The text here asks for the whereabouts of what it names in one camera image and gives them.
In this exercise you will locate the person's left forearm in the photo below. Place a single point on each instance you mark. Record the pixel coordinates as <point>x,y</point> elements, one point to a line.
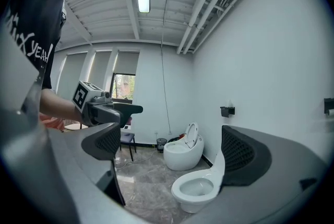
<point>57,105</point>

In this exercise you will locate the window with black frame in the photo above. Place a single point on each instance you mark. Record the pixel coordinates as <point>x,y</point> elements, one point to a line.
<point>125,86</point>

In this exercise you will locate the white floor toilet bowl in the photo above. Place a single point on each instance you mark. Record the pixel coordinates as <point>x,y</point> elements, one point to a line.
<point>193,189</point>

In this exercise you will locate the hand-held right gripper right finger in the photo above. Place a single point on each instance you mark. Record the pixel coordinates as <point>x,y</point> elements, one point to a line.
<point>274,181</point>

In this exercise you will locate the purple chair with black legs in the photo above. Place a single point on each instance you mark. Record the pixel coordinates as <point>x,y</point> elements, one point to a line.
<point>127,137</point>

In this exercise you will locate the round light wooden table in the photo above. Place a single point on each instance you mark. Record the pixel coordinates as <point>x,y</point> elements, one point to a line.
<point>73,127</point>

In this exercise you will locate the bundle of white ceiling pipes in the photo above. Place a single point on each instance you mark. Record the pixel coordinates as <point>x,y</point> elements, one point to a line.
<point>208,6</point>

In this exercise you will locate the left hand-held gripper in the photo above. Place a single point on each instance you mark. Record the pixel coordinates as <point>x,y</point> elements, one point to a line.
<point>97,113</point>

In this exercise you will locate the white toilet seat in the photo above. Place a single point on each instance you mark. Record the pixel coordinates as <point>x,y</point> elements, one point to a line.
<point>219,170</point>

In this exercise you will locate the person's black printed T-shirt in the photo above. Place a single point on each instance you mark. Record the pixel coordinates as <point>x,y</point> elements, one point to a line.
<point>31,9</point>

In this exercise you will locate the person's orange shorts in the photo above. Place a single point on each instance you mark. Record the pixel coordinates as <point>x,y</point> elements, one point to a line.
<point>53,122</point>

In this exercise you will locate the black mesh waste bin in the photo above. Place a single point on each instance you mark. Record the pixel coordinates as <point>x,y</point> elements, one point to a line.
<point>161,145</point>

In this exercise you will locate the oval white toilet lid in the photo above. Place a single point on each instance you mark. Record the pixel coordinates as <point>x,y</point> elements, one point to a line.
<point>191,132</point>

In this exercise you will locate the white egg-shaped toilet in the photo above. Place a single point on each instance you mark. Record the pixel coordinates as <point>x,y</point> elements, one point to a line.
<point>182,156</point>

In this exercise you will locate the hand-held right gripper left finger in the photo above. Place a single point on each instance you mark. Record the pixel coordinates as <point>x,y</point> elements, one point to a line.
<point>78,150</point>

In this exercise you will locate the grey roller blind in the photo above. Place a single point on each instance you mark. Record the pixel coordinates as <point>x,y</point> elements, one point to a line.
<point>100,69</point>
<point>126,62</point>
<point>71,74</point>

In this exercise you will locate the black wall paper holder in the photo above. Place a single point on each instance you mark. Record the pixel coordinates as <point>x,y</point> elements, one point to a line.
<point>227,110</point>
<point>328,105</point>

